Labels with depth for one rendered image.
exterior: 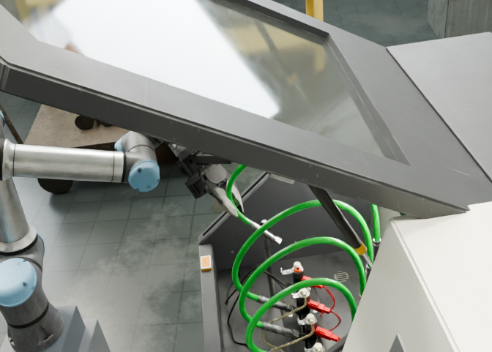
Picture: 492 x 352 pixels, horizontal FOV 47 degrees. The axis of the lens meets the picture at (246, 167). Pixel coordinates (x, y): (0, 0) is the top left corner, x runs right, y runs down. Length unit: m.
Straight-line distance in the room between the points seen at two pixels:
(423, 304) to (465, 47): 0.88
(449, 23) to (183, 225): 2.95
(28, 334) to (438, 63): 1.27
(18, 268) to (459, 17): 4.26
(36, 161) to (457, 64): 1.01
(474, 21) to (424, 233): 4.40
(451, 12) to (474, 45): 3.55
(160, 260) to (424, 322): 2.44
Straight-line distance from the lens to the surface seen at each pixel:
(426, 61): 1.47
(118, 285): 3.08
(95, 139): 3.61
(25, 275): 1.59
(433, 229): 0.88
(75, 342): 1.78
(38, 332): 1.67
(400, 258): 0.86
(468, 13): 5.16
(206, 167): 1.44
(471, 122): 1.23
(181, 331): 2.79
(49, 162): 1.36
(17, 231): 1.64
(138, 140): 1.46
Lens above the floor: 2.13
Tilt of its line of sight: 35 degrees down
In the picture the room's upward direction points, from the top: 7 degrees counter-clockwise
